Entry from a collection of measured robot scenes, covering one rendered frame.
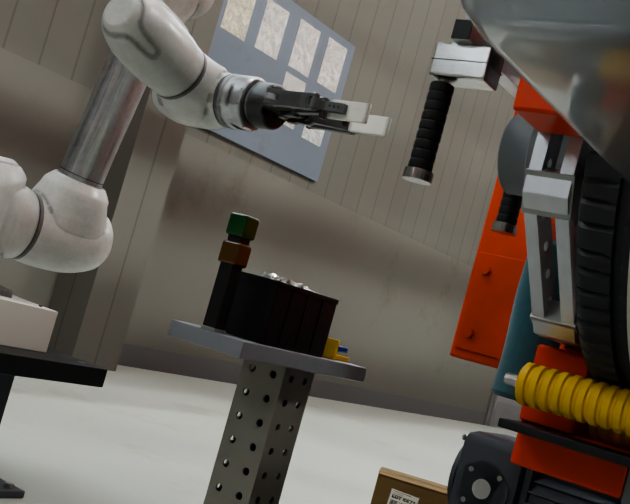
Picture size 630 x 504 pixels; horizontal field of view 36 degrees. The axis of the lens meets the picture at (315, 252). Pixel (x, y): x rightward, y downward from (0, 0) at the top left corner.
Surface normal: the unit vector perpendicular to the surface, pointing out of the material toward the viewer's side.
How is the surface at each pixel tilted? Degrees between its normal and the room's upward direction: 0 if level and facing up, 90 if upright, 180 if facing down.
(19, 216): 85
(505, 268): 90
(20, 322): 90
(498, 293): 90
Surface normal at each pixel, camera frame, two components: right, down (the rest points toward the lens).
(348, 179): 0.79, 0.18
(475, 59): -0.53, -0.21
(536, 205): -0.56, 0.54
